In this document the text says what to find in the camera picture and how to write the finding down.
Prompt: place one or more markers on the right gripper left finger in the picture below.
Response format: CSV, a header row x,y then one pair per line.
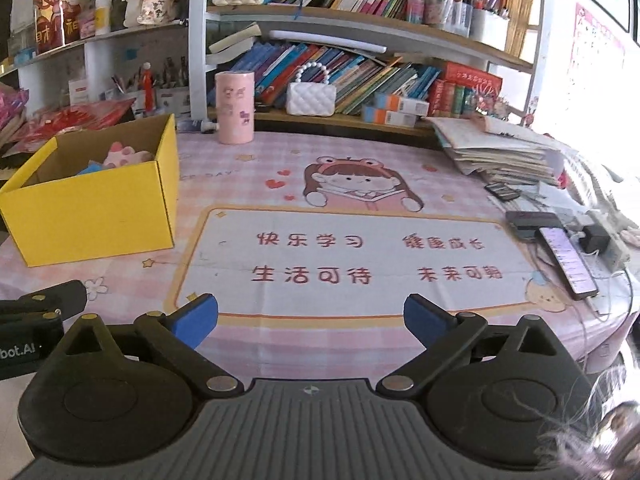
x,y
172,340

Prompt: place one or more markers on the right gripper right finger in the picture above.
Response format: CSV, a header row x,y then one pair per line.
x,y
447,340

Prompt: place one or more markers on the blue small packet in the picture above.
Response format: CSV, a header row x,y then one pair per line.
x,y
92,168

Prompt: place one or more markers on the pink plush pig toy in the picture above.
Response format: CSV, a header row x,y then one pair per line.
x,y
120,155

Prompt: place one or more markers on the yellow cardboard box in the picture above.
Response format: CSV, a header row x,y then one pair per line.
x,y
55,216

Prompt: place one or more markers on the black flat device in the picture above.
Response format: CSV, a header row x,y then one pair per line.
x,y
531,221

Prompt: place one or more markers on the smartphone lit screen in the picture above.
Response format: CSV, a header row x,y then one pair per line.
x,y
573,270

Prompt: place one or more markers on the pink cartoon tablecloth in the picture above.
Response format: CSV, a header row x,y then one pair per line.
x,y
311,246

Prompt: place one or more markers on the white power strip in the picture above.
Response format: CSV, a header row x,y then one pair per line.
x,y
605,231

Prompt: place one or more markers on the stack of papers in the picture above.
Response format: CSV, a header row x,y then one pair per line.
x,y
499,151

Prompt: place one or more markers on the red paper sheet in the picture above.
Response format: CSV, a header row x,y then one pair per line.
x,y
88,116

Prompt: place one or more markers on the pink wrapped bouquet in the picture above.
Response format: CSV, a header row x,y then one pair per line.
x,y
12,111

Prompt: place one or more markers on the red figurine bottle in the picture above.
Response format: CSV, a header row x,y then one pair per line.
x,y
147,87

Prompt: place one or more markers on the white pen holder box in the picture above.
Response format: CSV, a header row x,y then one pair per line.
x,y
170,100

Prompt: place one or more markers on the orange white box lower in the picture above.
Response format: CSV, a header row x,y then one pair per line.
x,y
374,115

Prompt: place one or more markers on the orange white box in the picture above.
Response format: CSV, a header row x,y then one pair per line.
x,y
374,115
401,104

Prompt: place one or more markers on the orange white box upper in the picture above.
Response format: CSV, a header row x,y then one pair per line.
x,y
401,104

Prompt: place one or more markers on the pink cylindrical tin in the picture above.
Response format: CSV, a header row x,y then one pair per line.
x,y
235,107

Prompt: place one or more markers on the red thick dictionary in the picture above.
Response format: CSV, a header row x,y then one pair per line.
x,y
470,77

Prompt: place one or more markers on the white quilted pearl handbag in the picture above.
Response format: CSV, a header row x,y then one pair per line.
x,y
311,99

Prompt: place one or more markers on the white bookshelf unit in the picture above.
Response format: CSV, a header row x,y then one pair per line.
x,y
43,75

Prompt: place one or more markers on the red gift bag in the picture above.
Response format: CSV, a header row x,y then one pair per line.
x,y
56,23

